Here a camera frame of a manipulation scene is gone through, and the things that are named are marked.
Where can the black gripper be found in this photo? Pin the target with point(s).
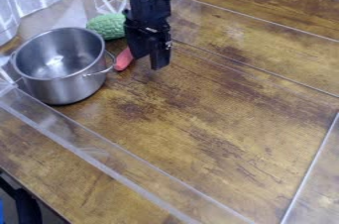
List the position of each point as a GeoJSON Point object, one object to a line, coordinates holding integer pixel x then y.
{"type": "Point", "coordinates": [146, 21]}

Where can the green bumpy toy vegetable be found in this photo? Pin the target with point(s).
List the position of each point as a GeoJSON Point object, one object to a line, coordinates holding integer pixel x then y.
{"type": "Point", "coordinates": [109, 25]}

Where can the stainless steel pot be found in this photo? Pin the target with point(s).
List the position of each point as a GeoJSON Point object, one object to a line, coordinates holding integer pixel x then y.
{"type": "Point", "coordinates": [63, 64]}

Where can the clear acrylic table barrier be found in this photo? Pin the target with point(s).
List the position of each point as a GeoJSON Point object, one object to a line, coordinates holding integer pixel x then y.
{"type": "Point", "coordinates": [202, 143]}

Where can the black table leg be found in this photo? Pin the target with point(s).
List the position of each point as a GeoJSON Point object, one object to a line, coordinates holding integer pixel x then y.
{"type": "Point", "coordinates": [27, 206]}

